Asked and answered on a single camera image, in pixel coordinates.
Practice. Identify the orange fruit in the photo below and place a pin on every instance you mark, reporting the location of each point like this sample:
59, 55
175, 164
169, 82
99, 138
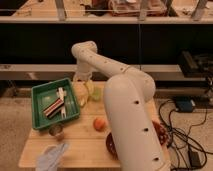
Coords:
99, 124

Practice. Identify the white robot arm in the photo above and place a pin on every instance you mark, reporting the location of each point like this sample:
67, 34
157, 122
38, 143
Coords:
125, 95

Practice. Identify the white plastic fork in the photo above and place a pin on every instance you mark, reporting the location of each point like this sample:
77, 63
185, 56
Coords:
61, 95

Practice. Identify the dark purple bowl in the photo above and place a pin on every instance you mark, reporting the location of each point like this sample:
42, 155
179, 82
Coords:
110, 145

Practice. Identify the green plastic tray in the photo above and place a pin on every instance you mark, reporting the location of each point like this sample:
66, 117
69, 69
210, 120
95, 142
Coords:
45, 94

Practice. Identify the light green plastic cup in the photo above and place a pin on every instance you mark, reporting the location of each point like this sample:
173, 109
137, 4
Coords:
97, 94

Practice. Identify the dark red grapes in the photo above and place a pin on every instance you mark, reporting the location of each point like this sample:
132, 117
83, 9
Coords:
161, 132

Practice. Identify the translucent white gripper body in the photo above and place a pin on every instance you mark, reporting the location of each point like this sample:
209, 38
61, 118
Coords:
79, 80

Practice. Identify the grey blue cloth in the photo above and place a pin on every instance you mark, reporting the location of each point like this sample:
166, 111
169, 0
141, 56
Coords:
50, 159

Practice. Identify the striped brown block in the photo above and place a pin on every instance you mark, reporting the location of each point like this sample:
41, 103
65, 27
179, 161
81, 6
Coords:
53, 107

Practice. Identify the black power box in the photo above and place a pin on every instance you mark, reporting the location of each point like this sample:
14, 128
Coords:
184, 104

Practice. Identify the yellow banana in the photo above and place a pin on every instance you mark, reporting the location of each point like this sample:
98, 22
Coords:
84, 91

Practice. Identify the wooden shelf clutter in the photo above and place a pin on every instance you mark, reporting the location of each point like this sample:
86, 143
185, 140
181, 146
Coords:
132, 7

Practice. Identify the small metal cup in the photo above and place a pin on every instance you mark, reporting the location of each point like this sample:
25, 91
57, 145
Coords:
56, 131

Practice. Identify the orange bowl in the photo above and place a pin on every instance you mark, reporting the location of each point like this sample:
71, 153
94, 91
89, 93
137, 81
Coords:
155, 124

